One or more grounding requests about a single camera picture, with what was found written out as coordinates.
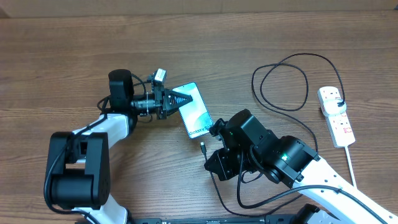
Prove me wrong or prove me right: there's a blue Galaxy S24+ smartphone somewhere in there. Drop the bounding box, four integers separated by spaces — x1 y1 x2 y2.
173 82 213 139

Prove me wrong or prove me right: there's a white charger plug adapter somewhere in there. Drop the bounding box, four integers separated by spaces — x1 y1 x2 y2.
322 99 347 117

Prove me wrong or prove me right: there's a white power strip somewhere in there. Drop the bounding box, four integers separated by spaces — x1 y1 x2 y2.
317 86 355 148

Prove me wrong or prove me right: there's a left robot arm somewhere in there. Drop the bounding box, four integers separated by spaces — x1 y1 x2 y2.
44 68 193 223

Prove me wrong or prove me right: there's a white power strip cord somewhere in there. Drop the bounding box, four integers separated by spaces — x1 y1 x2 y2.
343 146 358 189

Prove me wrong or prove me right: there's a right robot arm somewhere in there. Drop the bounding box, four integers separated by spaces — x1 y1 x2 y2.
204 109 397 223

